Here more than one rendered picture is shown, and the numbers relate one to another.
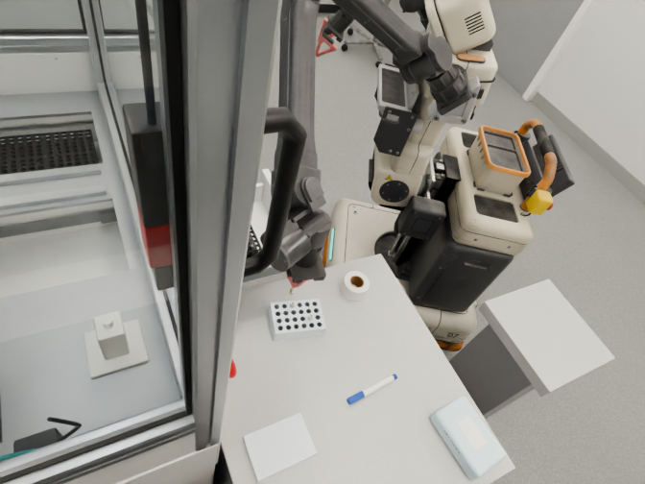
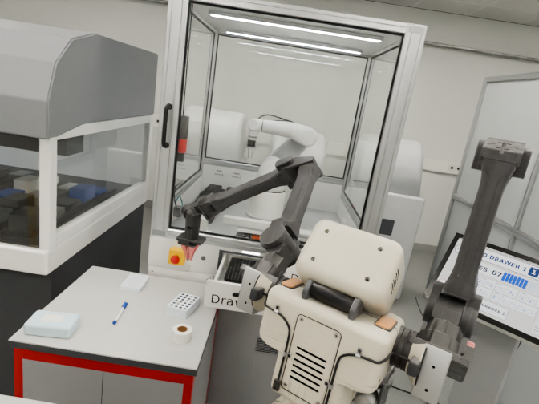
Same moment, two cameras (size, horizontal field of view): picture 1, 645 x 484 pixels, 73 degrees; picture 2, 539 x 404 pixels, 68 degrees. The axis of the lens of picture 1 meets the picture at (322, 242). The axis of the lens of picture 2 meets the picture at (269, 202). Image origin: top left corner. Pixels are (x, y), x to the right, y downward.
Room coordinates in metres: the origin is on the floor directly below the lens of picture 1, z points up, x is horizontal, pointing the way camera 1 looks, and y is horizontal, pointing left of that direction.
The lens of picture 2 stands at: (1.67, -0.91, 1.65)
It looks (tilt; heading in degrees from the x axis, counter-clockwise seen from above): 15 degrees down; 130
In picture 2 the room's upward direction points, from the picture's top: 9 degrees clockwise
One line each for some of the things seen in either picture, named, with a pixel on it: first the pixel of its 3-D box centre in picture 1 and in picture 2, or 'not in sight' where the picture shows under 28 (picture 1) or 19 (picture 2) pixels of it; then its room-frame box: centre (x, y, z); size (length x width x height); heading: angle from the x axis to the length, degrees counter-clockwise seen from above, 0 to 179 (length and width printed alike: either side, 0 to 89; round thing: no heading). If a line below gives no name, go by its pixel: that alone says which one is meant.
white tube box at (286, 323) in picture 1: (297, 319); (183, 305); (0.54, 0.00, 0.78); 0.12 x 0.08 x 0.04; 117
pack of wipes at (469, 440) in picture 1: (466, 435); (52, 323); (0.40, -0.44, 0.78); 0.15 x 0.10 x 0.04; 45
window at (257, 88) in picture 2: not in sight; (277, 138); (0.56, 0.39, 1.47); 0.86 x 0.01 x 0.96; 40
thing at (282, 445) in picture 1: (279, 446); (135, 282); (0.26, -0.05, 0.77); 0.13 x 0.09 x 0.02; 130
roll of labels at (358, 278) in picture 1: (354, 285); (181, 333); (0.70, -0.12, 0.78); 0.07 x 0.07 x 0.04
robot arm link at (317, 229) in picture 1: (310, 230); (192, 217); (0.51, 0.03, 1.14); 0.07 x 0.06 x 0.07; 155
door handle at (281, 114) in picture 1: (261, 205); (166, 126); (0.23, 0.05, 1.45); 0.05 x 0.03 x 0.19; 130
